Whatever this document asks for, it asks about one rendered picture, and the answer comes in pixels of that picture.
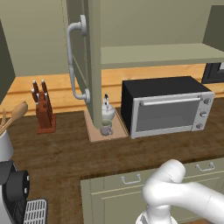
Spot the grey mug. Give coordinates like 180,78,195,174
99,118,115,137

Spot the light wooden tray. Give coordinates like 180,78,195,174
83,108,130,144

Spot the olive green cabinet door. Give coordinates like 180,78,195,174
66,0,102,128
202,3,224,53

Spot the olive green base cabinet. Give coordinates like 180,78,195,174
80,157,224,224

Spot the dark olive tall cabinet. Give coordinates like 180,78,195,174
0,18,17,105

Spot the black and silver toaster oven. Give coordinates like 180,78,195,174
121,75,216,140

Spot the brown wooden knife block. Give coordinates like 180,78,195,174
31,79,57,135

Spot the olive green drawer front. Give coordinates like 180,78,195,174
102,166,161,191
184,158,224,179

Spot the wooden spoon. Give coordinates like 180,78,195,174
0,101,30,136

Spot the black framed window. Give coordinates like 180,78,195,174
201,61,224,85

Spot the wooden spatula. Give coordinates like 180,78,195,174
1,108,8,130

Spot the white utensil pot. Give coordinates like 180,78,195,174
0,128,15,163

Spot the black and silver coffee machine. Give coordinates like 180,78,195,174
0,159,49,224

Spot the silver toaster oven handle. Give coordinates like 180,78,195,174
138,97,202,107

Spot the grey tubular door handle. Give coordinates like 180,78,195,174
66,14,92,104

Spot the silver drawer handle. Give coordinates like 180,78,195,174
194,162,216,172
120,173,142,186

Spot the olive green wall cabinet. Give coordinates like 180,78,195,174
100,43,224,70

